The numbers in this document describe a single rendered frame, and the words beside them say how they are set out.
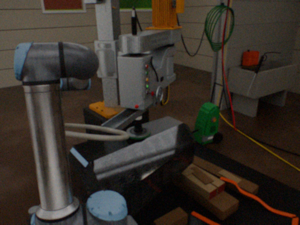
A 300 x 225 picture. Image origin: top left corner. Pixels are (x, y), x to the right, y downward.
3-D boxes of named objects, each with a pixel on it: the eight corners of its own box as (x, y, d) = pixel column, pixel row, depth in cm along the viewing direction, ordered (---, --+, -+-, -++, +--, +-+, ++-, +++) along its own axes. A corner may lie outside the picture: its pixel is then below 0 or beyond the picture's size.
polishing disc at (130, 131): (130, 139, 205) (130, 138, 205) (123, 129, 224) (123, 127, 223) (153, 135, 212) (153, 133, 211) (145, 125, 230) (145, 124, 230)
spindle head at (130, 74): (139, 97, 235) (137, 49, 217) (160, 100, 227) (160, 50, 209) (120, 110, 204) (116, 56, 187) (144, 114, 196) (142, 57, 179)
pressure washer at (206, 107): (208, 132, 398) (212, 81, 364) (222, 142, 369) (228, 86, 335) (190, 137, 385) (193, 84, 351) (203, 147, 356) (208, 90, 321)
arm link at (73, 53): (100, 36, 77) (88, 72, 142) (59, 36, 74) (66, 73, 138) (104, 72, 78) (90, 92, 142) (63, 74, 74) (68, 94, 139)
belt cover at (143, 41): (159, 43, 266) (158, 27, 260) (181, 44, 257) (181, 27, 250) (113, 58, 185) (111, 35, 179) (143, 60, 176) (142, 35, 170)
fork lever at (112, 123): (139, 102, 234) (139, 97, 232) (158, 104, 226) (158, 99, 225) (97, 130, 175) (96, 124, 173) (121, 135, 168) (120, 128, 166)
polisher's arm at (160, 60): (158, 87, 278) (158, 43, 259) (178, 89, 269) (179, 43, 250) (128, 109, 216) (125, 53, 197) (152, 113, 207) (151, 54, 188)
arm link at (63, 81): (65, 73, 128) (66, 75, 140) (42, 74, 125) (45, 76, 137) (67, 91, 129) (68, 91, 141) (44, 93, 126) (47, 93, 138)
